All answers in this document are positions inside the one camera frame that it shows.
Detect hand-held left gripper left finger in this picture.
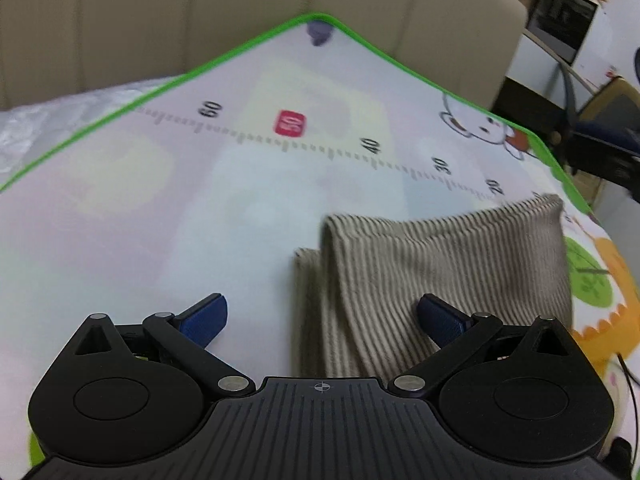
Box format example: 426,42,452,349
74,293,257,398

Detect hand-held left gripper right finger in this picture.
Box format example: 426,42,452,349
387,293,577,400

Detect beige striped sweater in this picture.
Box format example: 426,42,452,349
292,193,574,379

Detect clear plastic sheet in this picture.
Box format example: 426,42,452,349
0,76,175,187

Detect office chair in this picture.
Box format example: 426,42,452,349
554,47,640,192

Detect white desk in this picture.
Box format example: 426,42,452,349
507,29,608,97

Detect beige padded headboard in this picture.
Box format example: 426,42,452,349
0,0,530,112

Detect black computer monitor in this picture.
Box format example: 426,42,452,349
527,0,600,65

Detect black cable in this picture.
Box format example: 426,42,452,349
616,352,640,403

